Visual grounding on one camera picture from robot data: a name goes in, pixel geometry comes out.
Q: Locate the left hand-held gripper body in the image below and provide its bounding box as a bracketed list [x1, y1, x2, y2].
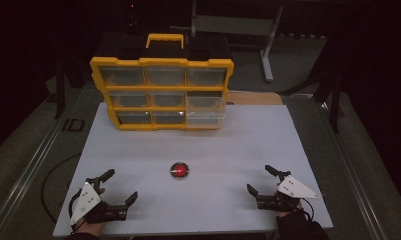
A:
[69, 180, 129, 227]

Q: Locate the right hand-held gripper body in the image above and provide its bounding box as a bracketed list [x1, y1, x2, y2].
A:
[256, 174, 319, 212]

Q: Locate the person's right hand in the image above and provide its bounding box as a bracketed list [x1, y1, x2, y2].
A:
[277, 199, 304, 220]

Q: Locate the round red push button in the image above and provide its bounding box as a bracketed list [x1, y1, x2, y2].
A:
[169, 161, 190, 181]

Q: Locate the wooden board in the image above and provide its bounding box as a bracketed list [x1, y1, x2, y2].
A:
[227, 91, 284, 106]

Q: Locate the dark stand leg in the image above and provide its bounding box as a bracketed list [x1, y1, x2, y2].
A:
[312, 63, 344, 134]
[53, 59, 69, 120]

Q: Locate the set of clear plastic drawers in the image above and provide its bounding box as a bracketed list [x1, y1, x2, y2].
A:
[99, 66, 228, 129]

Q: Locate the yellow drawer organizer cabinet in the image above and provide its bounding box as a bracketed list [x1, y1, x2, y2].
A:
[89, 33, 235, 132]

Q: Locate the grey metal stand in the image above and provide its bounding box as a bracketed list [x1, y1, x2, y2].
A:
[170, 0, 285, 83]

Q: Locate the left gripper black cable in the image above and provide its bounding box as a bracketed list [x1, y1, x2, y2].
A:
[68, 187, 84, 232]

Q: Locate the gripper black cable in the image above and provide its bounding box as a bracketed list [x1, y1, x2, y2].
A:
[68, 187, 84, 232]
[299, 197, 316, 222]

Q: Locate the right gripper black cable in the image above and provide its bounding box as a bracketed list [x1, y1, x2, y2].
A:
[299, 197, 316, 222]

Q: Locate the black floor cable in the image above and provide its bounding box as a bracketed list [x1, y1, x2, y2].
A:
[40, 152, 83, 225]

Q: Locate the aluminium floor rail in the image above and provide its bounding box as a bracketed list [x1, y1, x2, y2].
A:
[0, 87, 96, 240]
[282, 93, 389, 240]

